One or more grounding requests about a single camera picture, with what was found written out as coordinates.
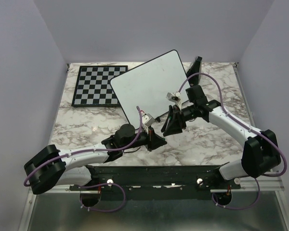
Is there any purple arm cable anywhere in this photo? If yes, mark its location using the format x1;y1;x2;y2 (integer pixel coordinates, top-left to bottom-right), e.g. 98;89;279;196
23;105;145;213
175;73;288;209

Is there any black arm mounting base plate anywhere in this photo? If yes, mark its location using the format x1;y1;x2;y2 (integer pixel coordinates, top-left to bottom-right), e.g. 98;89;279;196
39;165;274;200

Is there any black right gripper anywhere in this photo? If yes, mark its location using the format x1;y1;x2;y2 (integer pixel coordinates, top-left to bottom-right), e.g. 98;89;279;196
160;104;197;137

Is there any white whiteboard black frame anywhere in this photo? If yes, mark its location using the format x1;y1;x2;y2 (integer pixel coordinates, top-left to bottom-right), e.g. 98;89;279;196
110;50;186;128

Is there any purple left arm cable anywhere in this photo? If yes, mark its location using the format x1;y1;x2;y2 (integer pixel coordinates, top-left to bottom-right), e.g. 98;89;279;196
23;105;145;213

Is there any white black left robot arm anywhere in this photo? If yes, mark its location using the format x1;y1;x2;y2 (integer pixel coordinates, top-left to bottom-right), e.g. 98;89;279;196
24;124;167;194

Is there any black white chessboard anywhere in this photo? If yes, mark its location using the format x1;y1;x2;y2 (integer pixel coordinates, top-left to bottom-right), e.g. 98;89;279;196
72;65;128;107

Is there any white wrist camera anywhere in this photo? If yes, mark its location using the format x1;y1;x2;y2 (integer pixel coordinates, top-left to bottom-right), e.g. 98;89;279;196
166;92;181;103
142;114;155;128

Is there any aluminium rail frame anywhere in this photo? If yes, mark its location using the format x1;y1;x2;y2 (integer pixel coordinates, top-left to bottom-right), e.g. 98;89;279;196
16;62;289;231

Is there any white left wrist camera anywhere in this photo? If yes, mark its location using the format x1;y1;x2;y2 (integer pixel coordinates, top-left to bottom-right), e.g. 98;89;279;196
142;114;155;128

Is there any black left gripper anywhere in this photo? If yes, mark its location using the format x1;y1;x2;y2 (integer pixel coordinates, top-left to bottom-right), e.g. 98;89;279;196
121;125;167;152

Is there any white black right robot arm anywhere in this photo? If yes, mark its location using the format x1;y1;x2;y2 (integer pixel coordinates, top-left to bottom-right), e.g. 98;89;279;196
161;86;281;189

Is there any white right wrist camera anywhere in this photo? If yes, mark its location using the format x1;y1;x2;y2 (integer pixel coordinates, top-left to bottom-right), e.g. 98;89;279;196
166;92;181;103

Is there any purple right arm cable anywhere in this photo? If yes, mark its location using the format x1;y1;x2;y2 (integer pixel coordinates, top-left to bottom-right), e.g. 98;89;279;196
175;73;288;209

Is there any black wedge eraser block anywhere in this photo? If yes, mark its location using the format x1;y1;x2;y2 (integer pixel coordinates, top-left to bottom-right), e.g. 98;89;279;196
186;56;202;87

